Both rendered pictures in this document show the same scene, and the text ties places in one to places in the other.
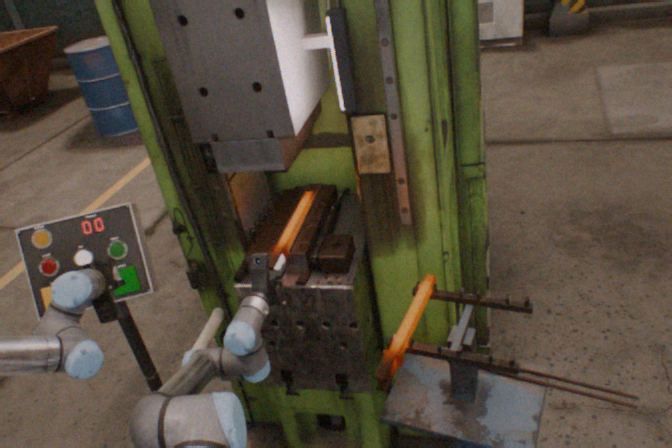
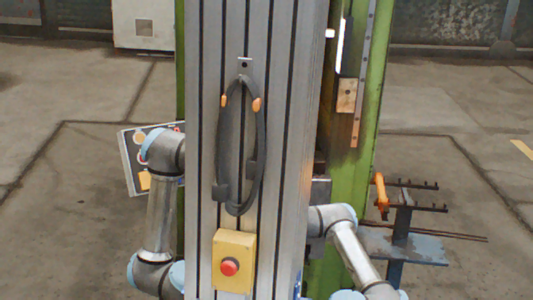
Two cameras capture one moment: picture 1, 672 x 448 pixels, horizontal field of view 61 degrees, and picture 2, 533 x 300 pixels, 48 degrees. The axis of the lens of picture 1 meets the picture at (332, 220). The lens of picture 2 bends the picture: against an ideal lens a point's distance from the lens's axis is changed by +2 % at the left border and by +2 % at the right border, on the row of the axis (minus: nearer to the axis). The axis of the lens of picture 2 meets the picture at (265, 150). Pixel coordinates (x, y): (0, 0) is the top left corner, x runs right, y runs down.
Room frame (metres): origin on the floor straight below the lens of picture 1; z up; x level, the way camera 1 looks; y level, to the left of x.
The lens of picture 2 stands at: (-0.77, 1.38, 2.15)
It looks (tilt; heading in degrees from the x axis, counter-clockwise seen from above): 24 degrees down; 334
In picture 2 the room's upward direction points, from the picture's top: 3 degrees clockwise
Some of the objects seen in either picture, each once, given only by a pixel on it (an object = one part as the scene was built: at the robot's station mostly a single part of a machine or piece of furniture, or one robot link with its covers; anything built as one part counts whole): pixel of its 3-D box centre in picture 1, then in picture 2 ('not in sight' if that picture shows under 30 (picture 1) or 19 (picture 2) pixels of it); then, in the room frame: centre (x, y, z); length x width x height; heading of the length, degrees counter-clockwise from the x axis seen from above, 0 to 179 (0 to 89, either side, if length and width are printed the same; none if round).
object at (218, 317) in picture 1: (193, 358); not in sight; (1.48, 0.55, 0.62); 0.44 x 0.05 x 0.05; 161
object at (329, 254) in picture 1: (337, 253); (315, 162); (1.45, 0.00, 0.95); 0.12 x 0.08 x 0.06; 161
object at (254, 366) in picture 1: (247, 359); not in sight; (1.14, 0.29, 0.88); 0.11 x 0.08 x 0.11; 82
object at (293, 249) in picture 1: (295, 225); not in sight; (1.65, 0.12, 0.96); 0.42 x 0.20 x 0.09; 161
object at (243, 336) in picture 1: (244, 331); not in sight; (1.13, 0.27, 0.98); 0.11 x 0.08 x 0.09; 161
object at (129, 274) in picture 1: (125, 280); not in sight; (1.44, 0.64, 1.01); 0.07 x 0.05 x 0.07; 96
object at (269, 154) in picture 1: (271, 125); not in sight; (1.65, 0.12, 1.32); 0.42 x 0.20 x 0.10; 161
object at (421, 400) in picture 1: (465, 393); (399, 241); (1.08, -0.27, 0.66); 0.40 x 0.30 x 0.02; 60
